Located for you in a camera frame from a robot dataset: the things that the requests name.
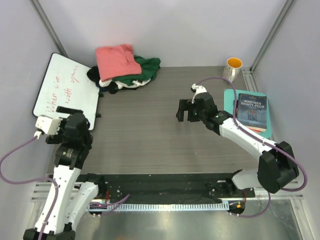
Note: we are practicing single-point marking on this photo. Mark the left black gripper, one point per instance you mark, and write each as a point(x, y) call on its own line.
point(56, 139)

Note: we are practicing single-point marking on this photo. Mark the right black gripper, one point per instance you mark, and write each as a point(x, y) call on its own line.
point(185, 105)

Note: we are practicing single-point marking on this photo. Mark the white dry-erase board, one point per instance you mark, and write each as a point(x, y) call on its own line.
point(66, 84)

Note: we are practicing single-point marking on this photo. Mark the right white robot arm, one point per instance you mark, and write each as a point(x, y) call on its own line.
point(275, 168)

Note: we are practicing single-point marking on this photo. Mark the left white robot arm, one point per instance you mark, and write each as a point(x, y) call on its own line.
point(61, 213)

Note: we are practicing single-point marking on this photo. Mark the teal tray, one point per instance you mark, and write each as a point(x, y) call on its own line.
point(229, 105)

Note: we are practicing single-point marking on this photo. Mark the black t shirt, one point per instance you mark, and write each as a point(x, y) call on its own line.
point(94, 75)

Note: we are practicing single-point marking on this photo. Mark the green t shirt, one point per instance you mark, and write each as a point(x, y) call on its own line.
point(149, 69)

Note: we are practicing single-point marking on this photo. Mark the white t shirt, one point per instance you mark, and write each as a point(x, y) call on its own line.
point(120, 85)

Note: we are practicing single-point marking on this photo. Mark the yellow white mug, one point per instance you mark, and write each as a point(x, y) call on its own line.
point(232, 68)

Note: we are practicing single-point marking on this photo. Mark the blue 1984 book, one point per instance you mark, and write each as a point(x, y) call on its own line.
point(251, 97)

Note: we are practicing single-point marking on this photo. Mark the pink t shirt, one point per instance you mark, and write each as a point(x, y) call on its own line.
point(116, 61)

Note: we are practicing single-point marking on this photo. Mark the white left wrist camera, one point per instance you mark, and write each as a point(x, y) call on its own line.
point(46, 125)

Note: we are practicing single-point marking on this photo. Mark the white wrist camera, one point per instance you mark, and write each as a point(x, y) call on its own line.
point(46, 125)
point(197, 89)

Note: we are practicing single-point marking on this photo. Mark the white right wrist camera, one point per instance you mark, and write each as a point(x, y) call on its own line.
point(197, 89)

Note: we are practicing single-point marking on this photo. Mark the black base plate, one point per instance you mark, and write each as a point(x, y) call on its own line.
point(171, 189)

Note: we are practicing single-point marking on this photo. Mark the white slotted cable duct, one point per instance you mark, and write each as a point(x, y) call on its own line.
point(223, 206)

